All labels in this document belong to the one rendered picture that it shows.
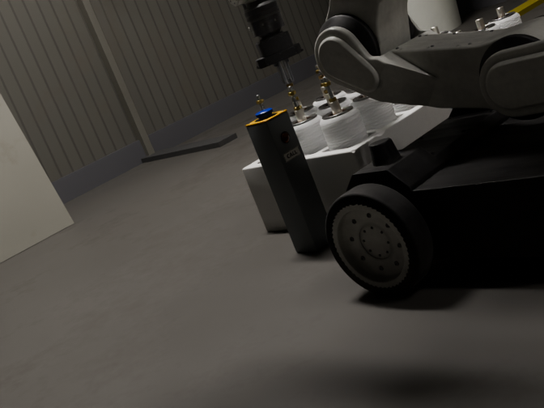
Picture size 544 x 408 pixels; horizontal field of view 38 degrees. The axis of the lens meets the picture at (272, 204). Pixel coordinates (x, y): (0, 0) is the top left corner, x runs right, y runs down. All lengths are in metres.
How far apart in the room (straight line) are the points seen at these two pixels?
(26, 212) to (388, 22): 2.15
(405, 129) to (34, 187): 1.89
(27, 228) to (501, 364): 2.51
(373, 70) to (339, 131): 0.36
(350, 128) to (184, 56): 2.93
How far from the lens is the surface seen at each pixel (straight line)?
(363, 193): 1.34
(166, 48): 4.60
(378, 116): 1.90
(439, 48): 1.44
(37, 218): 3.37
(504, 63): 1.33
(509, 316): 1.22
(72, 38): 4.31
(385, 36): 1.52
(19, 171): 3.40
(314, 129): 1.89
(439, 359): 1.17
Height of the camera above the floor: 0.54
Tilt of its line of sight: 13 degrees down
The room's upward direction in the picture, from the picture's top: 22 degrees counter-clockwise
